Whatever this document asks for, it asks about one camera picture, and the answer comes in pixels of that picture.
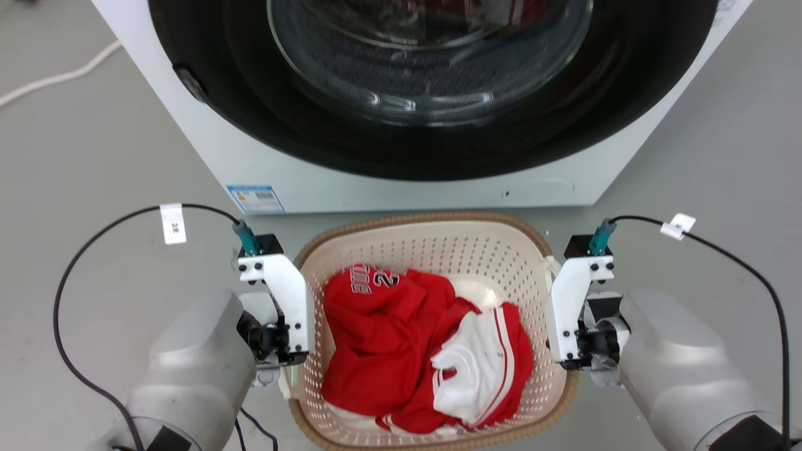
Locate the clear glass door window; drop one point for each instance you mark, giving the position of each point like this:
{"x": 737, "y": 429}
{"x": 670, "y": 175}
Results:
{"x": 426, "y": 69}

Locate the black round washer door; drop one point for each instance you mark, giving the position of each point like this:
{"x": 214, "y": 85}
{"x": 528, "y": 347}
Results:
{"x": 250, "y": 119}

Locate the blue white energy label sticker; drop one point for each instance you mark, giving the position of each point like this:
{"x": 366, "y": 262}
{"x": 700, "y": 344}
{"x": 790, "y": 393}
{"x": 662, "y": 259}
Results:
{"x": 255, "y": 198}

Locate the black door latch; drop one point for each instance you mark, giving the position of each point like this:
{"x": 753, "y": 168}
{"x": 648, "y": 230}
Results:
{"x": 190, "y": 82}

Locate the beige perforated laundry basket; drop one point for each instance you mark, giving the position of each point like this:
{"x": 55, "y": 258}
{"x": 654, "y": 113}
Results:
{"x": 438, "y": 241}

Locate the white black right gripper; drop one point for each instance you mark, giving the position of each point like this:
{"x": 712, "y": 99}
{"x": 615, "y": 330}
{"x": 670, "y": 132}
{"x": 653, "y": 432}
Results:
{"x": 567, "y": 300}

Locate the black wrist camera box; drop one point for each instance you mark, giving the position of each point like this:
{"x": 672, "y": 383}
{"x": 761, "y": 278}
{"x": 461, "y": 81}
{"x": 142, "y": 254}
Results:
{"x": 579, "y": 246}
{"x": 268, "y": 245}

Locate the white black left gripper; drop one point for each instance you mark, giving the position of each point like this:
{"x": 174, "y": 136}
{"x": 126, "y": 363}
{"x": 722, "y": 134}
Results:
{"x": 289, "y": 294}

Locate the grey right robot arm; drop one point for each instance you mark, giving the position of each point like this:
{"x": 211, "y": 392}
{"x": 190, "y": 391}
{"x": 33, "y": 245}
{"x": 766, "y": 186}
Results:
{"x": 677, "y": 369}

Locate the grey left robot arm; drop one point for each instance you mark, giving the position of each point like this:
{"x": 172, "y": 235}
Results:
{"x": 194, "y": 376}

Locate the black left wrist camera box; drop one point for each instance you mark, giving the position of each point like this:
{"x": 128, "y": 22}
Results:
{"x": 268, "y": 245}

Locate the white front-load washing machine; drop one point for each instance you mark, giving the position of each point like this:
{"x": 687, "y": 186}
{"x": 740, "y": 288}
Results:
{"x": 401, "y": 191}

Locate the red basketball jersey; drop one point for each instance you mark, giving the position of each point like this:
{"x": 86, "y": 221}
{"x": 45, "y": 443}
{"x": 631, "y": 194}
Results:
{"x": 382, "y": 338}

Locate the white red striped shorts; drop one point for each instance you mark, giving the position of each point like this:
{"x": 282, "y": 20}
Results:
{"x": 479, "y": 369}

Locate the red white garment in drum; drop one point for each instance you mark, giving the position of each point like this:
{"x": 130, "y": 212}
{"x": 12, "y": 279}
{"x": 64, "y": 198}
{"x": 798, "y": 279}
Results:
{"x": 523, "y": 9}

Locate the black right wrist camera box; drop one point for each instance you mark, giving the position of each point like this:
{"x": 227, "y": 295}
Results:
{"x": 579, "y": 246}

